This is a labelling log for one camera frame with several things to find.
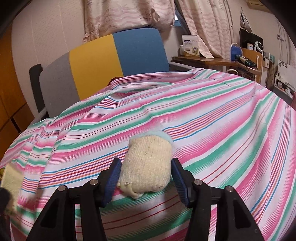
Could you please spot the cream sock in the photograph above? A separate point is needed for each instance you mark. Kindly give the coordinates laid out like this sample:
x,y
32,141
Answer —
x,y
147,164

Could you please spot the pink patterned curtain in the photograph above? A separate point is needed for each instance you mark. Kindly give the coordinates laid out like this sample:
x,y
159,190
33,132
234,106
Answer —
x,y
205,19

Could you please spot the orange wooden wardrobe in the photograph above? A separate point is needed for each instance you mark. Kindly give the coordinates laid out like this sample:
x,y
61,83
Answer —
x,y
16,115

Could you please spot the black bed post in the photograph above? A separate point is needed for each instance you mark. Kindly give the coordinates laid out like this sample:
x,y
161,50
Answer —
x,y
34,74

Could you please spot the striped pink green bedsheet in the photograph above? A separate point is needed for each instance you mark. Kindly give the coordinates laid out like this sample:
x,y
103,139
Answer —
x,y
226,130

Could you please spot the wooden side table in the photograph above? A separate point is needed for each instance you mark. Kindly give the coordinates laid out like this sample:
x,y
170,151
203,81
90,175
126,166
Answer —
x,y
204,62

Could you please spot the grey yellow blue headboard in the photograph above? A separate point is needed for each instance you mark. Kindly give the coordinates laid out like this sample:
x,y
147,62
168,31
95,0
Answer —
x,y
85,70

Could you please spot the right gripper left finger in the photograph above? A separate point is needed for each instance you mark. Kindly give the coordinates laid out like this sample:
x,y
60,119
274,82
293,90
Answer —
x,y
57,219

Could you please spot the white blue carton box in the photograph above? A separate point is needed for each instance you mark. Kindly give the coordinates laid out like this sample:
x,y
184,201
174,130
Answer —
x,y
190,44

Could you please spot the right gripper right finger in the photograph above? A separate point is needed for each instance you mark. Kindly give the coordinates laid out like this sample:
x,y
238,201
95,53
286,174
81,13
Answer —
x,y
234,220

